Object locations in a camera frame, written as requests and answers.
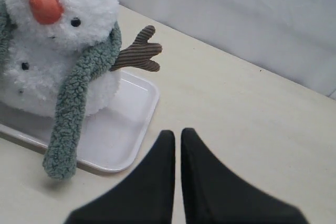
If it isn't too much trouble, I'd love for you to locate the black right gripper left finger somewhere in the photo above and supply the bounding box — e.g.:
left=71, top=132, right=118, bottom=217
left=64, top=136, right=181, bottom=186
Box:
left=65, top=130, right=175, bottom=223

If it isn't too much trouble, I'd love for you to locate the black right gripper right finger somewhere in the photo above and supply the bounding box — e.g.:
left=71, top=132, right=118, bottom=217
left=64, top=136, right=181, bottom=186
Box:
left=181, top=128, right=308, bottom=223

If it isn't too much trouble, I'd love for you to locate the teal fuzzy scarf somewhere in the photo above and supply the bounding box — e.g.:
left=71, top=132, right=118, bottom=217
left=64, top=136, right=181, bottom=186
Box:
left=1, top=0, right=122, bottom=179

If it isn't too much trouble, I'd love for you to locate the white plush snowman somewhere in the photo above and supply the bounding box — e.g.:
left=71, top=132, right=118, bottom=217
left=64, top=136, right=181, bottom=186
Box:
left=1, top=0, right=162, bottom=118

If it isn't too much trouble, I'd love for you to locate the white plastic tray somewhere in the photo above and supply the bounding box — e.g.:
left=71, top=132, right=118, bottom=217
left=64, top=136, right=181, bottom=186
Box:
left=1, top=71, right=160, bottom=173

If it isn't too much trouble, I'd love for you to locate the white curtain backdrop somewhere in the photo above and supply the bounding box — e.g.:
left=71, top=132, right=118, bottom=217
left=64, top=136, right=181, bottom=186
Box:
left=119, top=0, right=335, bottom=98

